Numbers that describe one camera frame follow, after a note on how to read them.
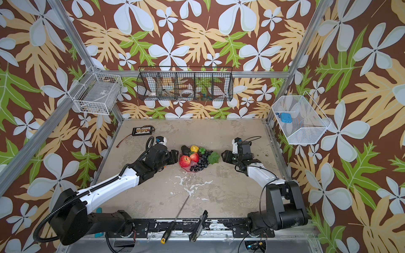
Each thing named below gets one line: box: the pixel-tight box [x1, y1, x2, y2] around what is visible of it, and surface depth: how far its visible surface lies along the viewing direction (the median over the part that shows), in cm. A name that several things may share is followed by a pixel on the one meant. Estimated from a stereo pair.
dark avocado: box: [180, 144, 191, 157], surface depth 98 cm
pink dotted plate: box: [180, 159, 200, 173], surface depth 95 cm
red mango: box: [189, 152, 200, 163], surface depth 95 cm
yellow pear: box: [190, 144, 199, 153], surface depth 100 cm
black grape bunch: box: [189, 150, 214, 172], surface depth 93 cm
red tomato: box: [178, 154, 192, 168], surface depth 93 cm
